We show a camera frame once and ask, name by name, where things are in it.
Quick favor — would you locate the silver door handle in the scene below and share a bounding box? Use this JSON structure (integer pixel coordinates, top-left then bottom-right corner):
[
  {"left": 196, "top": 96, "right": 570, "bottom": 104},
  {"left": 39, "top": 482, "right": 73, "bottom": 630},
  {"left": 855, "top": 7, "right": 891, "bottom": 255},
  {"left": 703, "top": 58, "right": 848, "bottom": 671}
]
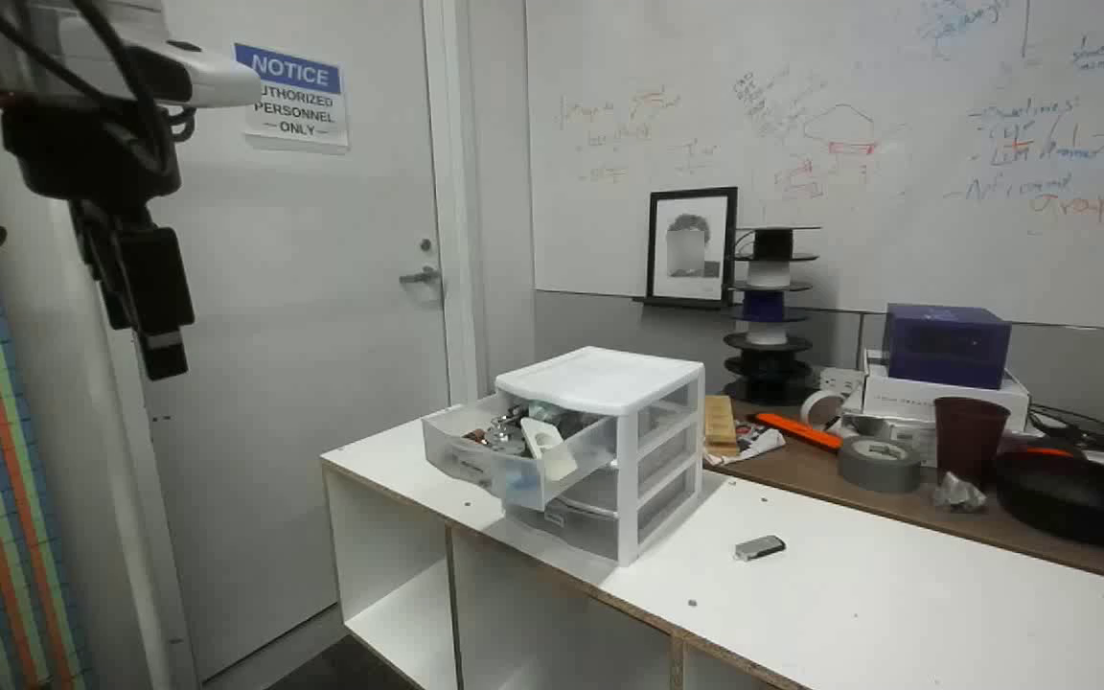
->
[{"left": 397, "top": 235, "right": 447, "bottom": 294}]

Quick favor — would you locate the wall whiteboard with writing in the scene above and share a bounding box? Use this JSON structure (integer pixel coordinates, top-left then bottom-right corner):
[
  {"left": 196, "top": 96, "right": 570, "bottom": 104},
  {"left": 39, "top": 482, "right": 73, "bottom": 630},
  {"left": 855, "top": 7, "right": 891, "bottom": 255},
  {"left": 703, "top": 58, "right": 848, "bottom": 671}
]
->
[{"left": 523, "top": 0, "right": 1104, "bottom": 339}]

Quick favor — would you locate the black cable coil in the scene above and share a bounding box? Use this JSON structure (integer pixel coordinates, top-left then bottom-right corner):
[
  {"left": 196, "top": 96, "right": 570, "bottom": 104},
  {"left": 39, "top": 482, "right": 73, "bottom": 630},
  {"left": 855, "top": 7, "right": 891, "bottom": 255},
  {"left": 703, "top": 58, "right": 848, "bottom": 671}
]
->
[{"left": 1027, "top": 404, "right": 1104, "bottom": 451}]

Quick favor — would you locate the grey duct tape roll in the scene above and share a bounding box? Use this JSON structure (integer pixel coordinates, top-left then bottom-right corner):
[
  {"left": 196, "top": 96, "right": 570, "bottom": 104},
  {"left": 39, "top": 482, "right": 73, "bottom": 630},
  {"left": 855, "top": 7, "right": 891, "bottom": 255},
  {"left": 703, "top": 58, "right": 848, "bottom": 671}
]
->
[{"left": 836, "top": 433, "right": 928, "bottom": 499}]

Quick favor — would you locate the maroon plastic cup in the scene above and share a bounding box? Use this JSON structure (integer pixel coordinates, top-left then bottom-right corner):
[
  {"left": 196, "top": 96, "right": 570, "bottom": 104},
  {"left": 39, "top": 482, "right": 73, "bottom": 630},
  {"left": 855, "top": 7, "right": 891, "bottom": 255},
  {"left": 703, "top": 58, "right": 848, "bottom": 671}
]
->
[{"left": 931, "top": 395, "right": 1014, "bottom": 492}]

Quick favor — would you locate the white door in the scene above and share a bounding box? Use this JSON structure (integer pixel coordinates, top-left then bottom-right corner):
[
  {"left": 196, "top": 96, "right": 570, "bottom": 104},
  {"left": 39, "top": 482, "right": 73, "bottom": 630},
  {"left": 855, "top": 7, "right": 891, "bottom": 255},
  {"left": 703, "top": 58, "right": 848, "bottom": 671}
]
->
[{"left": 0, "top": 0, "right": 454, "bottom": 684}]

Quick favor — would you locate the black spool stack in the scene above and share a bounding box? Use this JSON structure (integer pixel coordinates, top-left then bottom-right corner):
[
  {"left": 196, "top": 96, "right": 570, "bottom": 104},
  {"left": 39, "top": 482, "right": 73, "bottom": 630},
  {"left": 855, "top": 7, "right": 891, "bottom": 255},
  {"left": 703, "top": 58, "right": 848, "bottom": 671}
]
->
[{"left": 723, "top": 223, "right": 825, "bottom": 410}]

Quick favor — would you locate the small grey flash disk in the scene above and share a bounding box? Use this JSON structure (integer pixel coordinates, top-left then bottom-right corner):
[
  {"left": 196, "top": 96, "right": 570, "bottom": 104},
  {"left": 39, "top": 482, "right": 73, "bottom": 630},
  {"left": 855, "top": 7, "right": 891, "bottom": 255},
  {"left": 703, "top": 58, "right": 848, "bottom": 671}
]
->
[{"left": 734, "top": 534, "right": 790, "bottom": 568}]

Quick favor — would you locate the brown wooden desk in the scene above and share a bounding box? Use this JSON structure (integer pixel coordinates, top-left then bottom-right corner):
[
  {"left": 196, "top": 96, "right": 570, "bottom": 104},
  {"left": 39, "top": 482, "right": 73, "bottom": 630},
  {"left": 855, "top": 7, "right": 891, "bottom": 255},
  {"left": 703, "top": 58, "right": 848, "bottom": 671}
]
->
[{"left": 703, "top": 407, "right": 1104, "bottom": 605}]

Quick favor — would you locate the white shelf table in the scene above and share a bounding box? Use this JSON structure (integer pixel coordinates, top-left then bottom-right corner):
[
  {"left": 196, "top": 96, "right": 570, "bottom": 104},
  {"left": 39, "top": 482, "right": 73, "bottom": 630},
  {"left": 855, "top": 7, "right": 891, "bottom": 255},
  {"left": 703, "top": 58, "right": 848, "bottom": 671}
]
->
[{"left": 320, "top": 413, "right": 1104, "bottom": 690}]

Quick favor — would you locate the dark blue box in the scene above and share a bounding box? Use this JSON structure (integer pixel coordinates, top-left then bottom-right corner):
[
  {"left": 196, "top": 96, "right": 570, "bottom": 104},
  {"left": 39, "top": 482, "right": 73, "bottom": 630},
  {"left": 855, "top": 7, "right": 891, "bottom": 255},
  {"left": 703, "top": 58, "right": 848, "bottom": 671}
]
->
[{"left": 882, "top": 298, "right": 1016, "bottom": 393}]

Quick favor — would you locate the white plastic drawer unit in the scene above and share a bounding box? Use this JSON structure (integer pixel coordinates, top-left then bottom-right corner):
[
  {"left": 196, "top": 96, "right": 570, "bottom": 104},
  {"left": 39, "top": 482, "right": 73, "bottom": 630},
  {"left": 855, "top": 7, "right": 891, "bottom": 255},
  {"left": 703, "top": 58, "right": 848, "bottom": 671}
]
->
[{"left": 490, "top": 344, "right": 711, "bottom": 568}]

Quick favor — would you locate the white slanted pole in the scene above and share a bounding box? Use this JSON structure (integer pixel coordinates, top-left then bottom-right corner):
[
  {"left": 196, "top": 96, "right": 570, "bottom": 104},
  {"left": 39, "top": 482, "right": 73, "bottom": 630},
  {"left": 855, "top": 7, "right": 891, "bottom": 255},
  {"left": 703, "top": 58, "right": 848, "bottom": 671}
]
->
[{"left": 0, "top": 110, "right": 201, "bottom": 690}]

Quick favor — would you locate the white paper sheet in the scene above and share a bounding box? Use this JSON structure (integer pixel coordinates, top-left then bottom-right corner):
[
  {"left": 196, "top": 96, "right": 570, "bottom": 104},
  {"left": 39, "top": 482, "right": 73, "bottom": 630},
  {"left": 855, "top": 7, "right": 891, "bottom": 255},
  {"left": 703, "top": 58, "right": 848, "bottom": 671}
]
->
[{"left": 703, "top": 427, "right": 790, "bottom": 472}]

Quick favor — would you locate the black frying pan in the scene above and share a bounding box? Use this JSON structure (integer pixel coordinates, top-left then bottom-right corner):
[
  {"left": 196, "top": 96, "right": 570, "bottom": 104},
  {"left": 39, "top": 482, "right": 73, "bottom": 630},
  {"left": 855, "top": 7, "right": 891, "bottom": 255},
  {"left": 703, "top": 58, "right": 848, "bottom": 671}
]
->
[{"left": 988, "top": 436, "right": 1104, "bottom": 552}]

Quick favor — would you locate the white cardboard box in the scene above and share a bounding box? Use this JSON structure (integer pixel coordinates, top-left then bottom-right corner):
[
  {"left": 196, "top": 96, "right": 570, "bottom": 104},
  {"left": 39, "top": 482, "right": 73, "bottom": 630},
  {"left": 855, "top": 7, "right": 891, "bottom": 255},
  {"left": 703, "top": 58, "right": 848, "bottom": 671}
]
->
[{"left": 861, "top": 361, "right": 1032, "bottom": 436}]

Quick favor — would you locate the white tape roll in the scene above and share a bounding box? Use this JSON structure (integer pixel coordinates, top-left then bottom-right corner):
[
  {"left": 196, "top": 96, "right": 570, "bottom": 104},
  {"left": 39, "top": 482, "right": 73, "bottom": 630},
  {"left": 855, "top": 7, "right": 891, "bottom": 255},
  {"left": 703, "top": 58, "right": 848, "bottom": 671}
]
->
[{"left": 798, "top": 386, "right": 853, "bottom": 433}]

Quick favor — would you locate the black framed picture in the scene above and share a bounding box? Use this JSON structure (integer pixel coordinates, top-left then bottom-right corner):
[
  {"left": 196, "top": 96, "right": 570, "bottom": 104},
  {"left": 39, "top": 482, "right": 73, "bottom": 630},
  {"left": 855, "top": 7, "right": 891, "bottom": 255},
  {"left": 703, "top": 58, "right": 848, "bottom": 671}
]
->
[{"left": 642, "top": 184, "right": 739, "bottom": 311}]

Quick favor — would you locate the clear plastic drawer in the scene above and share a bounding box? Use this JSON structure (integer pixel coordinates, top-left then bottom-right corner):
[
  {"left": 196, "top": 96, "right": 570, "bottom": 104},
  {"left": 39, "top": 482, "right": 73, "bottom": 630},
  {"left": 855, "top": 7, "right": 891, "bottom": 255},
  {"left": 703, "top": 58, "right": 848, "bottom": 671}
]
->
[{"left": 418, "top": 395, "right": 620, "bottom": 514}]

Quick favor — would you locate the orange hand tool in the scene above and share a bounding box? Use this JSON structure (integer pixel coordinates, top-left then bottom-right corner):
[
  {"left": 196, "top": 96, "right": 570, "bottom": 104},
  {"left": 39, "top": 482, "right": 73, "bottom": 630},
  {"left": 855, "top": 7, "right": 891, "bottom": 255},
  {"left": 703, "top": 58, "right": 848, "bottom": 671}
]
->
[{"left": 753, "top": 407, "right": 848, "bottom": 458}]

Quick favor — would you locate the crumpled silver foil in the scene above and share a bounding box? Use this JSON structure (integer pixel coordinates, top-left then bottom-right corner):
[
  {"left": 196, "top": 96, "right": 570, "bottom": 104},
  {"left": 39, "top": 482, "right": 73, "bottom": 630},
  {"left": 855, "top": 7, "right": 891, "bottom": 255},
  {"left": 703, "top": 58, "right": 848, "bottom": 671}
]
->
[{"left": 931, "top": 472, "right": 993, "bottom": 516}]

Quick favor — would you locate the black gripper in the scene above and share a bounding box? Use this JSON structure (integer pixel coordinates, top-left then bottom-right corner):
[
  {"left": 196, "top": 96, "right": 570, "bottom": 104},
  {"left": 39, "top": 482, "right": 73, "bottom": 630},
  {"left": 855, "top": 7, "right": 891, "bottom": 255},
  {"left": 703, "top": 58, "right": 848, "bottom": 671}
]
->
[{"left": 67, "top": 194, "right": 201, "bottom": 385}]

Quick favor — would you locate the light wooden block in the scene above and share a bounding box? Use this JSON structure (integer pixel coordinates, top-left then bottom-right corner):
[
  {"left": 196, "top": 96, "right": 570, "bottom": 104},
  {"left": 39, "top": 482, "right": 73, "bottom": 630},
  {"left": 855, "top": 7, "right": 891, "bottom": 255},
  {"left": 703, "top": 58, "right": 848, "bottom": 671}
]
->
[{"left": 703, "top": 393, "right": 744, "bottom": 451}]

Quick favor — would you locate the blue white notice sign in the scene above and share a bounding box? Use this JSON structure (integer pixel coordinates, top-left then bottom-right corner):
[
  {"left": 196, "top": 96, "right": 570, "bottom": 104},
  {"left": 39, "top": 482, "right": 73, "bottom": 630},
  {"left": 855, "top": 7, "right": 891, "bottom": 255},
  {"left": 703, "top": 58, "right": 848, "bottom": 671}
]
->
[{"left": 231, "top": 37, "right": 355, "bottom": 151}]

